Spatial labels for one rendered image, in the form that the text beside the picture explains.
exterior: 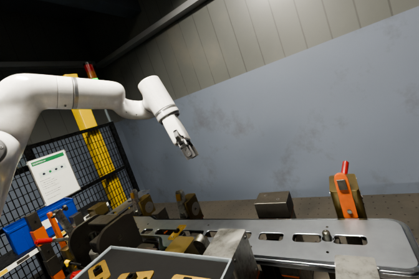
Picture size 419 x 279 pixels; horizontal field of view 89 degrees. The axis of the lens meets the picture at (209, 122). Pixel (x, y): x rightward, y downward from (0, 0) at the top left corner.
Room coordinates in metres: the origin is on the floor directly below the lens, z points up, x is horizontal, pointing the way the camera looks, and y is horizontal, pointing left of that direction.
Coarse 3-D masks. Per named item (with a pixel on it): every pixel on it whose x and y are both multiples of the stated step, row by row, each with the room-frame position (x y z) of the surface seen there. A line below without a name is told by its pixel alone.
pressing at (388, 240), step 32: (160, 224) 0.91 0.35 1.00; (192, 224) 0.82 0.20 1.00; (224, 224) 0.74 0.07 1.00; (256, 224) 0.68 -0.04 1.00; (288, 224) 0.63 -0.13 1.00; (320, 224) 0.59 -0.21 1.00; (352, 224) 0.55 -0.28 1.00; (384, 224) 0.51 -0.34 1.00; (256, 256) 0.54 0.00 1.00; (288, 256) 0.51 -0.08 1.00; (320, 256) 0.48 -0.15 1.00; (384, 256) 0.43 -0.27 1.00; (416, 256) 0.41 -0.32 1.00
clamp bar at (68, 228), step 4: (64, 208) 0.92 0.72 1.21; (68, 208) 0.93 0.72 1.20; (52, 212) 0.89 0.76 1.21; (56, 212) 0.88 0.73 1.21; (60, 212) 0.89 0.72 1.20; (52, 216) 0.88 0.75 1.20; (56, 216) 0.89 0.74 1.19; (60, 216) 0.89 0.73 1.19; (64, 216) 0.90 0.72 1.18; (60, 220) 0.89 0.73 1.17; (64, 220) 0.89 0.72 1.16; (68, 220) 0.90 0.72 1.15; (60, 224) 0.90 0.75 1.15; (64, 224) 0.89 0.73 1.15; (68, 224) 0.90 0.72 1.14; (64, 228) 0.90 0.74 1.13; (68, 228) 0.90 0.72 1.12; (72, 228) 0.91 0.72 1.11; (68, 232) 0.90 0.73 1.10
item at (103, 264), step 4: (104, 260) 0.49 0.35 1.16; (100, 264) 0.48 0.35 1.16; (104, 264) 0.48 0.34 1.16; (92, 268) 0.48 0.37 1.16; (96, 268) 0.46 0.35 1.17; (100, 268) 0.45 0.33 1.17; (104, 268) 0.46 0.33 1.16; (92, 272) 0.46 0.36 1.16; (96, 272) 0.44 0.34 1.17; (100, 272) 0.45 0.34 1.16; (104, 272) 0.45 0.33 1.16; (108, 272) 0.44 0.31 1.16; (92, 276) 0.45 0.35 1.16; (96, 276) 0.44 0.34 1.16; (100, 276) 0.44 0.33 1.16; (104, 276) 0.43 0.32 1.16; (108, 276) 0.43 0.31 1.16
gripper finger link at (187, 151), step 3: (183, 141) 0.68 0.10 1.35; (180, 144) 0.67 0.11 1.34; (183, 144) 0.68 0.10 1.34; (183, 147) 0.68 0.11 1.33; (186, 147) 0.68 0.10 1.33; (189, 147) 0.69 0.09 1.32; (183, 150) 0.68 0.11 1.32; (186, 150) 0.68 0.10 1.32; (189, 150) 0.68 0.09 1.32; (192, 150) 0.69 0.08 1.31; (183, 153) 0.69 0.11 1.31; (186, 153) 0.68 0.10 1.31; (189, 153) 0.68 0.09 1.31; (192, 153) 0.68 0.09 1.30; (186, 156) 0.68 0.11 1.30; (189, 156) 0.68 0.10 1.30; (192, 156) 0.68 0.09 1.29
